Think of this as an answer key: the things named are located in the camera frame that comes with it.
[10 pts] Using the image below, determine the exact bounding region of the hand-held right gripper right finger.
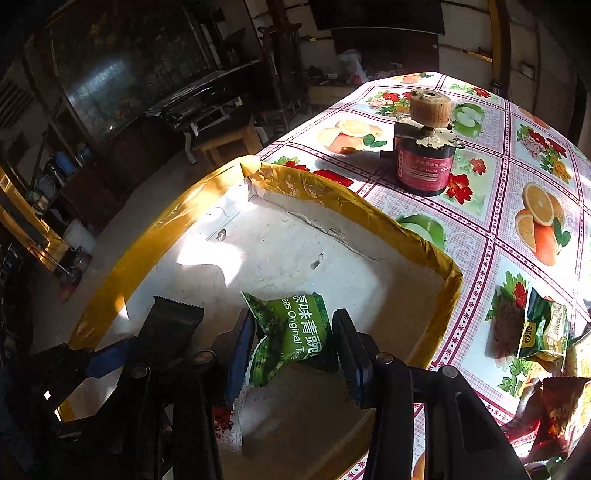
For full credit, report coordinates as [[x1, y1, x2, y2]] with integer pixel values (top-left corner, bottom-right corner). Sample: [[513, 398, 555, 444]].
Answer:
[[332, 308, 532, 480]]

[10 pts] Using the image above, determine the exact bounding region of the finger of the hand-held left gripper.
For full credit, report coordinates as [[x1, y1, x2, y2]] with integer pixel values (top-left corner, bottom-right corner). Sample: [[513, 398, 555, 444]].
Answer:
[[139, 295, 204, 365], [89, 339, 139, 377]]

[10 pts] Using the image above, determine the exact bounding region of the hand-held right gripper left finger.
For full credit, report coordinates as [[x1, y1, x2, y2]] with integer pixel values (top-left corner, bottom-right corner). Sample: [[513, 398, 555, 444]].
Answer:
[[108, 310, 256, 480]]

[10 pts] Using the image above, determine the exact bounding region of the green pea snack packet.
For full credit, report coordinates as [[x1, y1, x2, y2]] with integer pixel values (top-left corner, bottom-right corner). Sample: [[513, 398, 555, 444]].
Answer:
[[241, 292, 340, 388]]

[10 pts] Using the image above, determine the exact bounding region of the white foam box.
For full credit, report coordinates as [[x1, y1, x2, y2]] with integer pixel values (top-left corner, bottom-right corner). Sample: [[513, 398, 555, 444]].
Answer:
[[69, 156, 464, 480]]

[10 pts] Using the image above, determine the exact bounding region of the dark red snack packet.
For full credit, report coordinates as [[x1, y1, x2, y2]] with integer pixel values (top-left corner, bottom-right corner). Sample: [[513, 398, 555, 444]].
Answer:
[[501, 376, 591, 467]]

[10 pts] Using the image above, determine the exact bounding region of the white bucket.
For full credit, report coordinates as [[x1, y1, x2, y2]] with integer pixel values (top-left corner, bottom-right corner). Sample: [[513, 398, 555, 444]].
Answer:
[[62, 219, 98, 254]]

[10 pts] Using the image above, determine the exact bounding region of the gold-trimmed shelf unit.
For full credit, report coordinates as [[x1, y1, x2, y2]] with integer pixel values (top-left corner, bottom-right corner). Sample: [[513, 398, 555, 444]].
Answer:
[[0, 164, 70, 274]]

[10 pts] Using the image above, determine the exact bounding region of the wooden stool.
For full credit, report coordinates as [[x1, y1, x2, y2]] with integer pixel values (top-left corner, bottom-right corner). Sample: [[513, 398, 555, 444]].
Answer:
[[194, 124, 264, 167]]

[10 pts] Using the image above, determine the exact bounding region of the green and yellow snack packet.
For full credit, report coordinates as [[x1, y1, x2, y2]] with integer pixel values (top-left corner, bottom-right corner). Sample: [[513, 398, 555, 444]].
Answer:
[[517, 287, 570, 361]]

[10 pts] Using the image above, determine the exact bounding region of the fruit and flower print tablecloth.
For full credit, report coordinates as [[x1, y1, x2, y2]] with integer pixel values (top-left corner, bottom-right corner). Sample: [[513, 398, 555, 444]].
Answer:
[[256, 71, 591, 480]]

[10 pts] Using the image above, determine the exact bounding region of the dark red motor, wooden spool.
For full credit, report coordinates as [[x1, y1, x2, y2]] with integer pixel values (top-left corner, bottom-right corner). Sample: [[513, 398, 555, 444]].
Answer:
[[379, 88, 465, 198]]

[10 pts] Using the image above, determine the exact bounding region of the black glossy table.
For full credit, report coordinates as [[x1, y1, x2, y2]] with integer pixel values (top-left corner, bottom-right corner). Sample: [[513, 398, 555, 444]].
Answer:
[[145, 60, 264, 162]]

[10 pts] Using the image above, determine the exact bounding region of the large glass fish tank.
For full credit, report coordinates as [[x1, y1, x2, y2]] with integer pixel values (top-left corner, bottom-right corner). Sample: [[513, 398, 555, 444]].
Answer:
[[46, 0, 222, 144]]

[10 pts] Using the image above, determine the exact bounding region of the white radiator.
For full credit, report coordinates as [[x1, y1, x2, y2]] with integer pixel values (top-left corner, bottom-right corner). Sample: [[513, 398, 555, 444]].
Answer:
[[0, 80, 34, 134]]

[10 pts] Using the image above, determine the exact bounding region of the dark wooden chair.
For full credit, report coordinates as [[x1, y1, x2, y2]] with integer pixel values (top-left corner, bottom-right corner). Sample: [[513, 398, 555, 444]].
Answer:
[[257, 23, 310, 131]]

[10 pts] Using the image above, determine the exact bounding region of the white plastic bag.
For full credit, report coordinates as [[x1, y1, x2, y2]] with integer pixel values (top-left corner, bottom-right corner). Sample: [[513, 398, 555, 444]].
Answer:
[[335, 50, 368, 84]]

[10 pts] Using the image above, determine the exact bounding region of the black flat screen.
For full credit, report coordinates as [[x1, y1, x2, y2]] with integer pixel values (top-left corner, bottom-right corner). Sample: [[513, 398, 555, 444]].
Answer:
[[308, 0, 446, 35]]

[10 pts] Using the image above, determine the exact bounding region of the yellow pole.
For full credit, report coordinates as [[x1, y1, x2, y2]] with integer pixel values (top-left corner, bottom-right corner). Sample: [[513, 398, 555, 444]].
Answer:
[[488, 0, 513, 89]]

